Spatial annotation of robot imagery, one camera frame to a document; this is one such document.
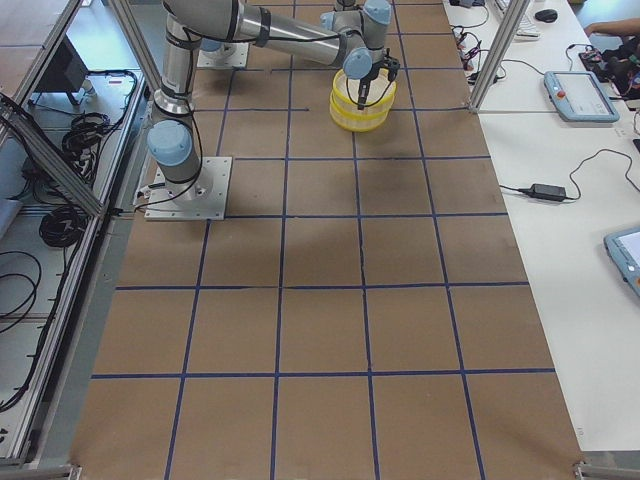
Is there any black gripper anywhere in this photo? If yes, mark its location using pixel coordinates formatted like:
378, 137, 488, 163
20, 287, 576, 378
358, 62, 384, 109

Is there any yellow top steamer layer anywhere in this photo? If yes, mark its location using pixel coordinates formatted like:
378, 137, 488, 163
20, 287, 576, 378
331, 68, 397, 115

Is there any yellow steamer layer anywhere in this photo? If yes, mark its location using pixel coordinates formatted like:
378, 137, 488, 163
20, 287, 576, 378
331, 68, 397, 115
329, 102, 388, 133

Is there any yellow bottom steamer layer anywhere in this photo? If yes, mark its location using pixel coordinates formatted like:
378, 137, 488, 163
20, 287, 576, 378
329, 102, 388, 133

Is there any black computer mouse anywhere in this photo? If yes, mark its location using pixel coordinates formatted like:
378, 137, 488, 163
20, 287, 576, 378
534, 9, 558, 23

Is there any blue teach pendant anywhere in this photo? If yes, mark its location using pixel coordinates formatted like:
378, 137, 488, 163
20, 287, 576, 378
603, 227, 639, 296
543, 71, 619, 124

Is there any black power adapter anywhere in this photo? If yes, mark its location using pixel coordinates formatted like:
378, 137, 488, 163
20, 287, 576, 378
517, 183, 568, 202

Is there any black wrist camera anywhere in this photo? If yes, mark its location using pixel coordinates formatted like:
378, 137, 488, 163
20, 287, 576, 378
383, 53, 401, 82

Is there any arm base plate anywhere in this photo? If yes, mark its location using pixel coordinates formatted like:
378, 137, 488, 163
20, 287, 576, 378
144, 157, 232, 221
197, 43, 249, 70

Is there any aluminium frame post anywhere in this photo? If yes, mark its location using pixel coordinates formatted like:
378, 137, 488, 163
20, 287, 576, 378
468, 0, 528, 113

